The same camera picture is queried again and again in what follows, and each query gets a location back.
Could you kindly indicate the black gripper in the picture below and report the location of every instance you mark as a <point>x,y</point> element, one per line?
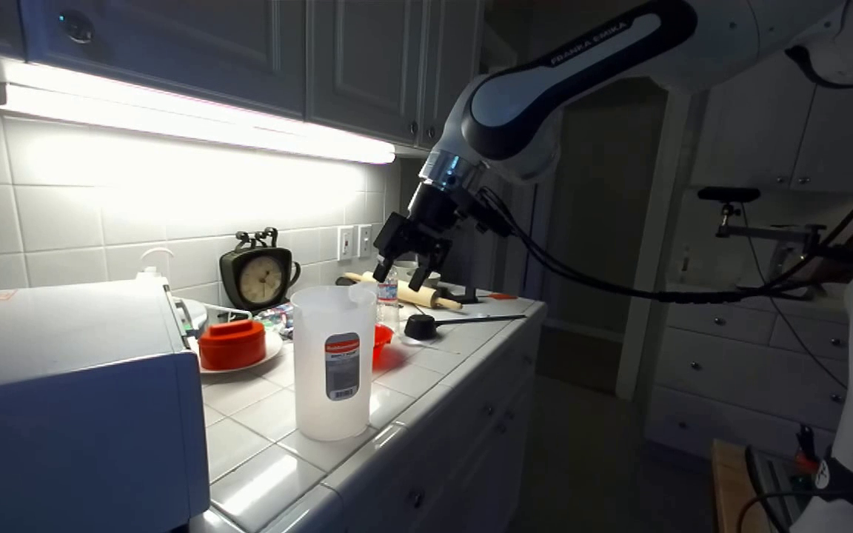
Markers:
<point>431,222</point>

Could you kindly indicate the translucent plastic jar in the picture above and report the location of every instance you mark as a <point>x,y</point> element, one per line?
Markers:
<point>331,364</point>

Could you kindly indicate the white toaster oven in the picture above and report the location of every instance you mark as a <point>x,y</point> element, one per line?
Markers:
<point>59,416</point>

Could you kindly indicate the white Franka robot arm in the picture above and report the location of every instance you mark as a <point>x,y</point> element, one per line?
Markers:
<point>564,70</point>

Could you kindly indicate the wooden rolling pin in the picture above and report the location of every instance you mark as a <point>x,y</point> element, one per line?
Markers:
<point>420,295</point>

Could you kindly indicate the red small cup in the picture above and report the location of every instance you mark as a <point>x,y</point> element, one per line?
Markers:
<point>385,347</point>

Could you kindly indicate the black kitchen scale with dial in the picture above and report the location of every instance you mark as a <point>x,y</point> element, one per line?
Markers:
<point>257,276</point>

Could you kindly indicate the white plate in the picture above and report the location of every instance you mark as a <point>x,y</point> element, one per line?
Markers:
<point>274,351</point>

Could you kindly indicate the red round container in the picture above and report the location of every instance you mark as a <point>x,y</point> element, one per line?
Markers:
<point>232,344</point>

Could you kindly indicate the white base cabinet with knobs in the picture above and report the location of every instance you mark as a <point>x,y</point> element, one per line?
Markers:
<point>444,462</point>

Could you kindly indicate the white upper cabinets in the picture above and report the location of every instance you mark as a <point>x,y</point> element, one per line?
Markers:
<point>346,61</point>

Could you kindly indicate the clear soap bottle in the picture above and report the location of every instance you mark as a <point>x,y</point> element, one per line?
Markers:
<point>152,268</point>

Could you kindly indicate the under-cabinet strip light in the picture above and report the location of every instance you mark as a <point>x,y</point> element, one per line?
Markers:
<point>198,119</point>

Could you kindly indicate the wooden robot cart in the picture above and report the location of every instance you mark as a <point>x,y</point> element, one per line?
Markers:
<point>731,493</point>

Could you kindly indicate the white light switch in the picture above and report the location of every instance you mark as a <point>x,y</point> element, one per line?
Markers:
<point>364,241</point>

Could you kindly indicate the white wall outlet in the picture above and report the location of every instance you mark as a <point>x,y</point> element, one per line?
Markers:
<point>345,243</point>

